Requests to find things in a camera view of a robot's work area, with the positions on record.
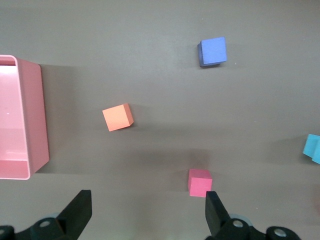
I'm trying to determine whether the red foam cube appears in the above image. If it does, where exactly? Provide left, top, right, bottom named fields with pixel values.
left=187, top=168, right=213, bottom=198

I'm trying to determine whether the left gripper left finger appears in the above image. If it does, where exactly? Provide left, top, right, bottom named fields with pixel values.
left=0, top=189, right=93, bottom=240

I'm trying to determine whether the orange foam cube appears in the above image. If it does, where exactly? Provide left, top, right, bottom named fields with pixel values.
left=101, top=102, right=135, bottom=132

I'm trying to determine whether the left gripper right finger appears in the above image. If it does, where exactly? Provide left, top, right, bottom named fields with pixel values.
left=204, top=191, right=300, bottom=240

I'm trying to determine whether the pink plastic bin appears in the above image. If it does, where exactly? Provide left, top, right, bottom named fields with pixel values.
left=0, top=54, right=50, bottom=181

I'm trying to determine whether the brown table cover mat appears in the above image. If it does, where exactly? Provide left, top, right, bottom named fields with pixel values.
left=0, top=0, right=320, bottom=240

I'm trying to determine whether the purple foam cube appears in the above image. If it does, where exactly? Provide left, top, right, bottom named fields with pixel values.
left=197, top=36, right=229, bottom=69

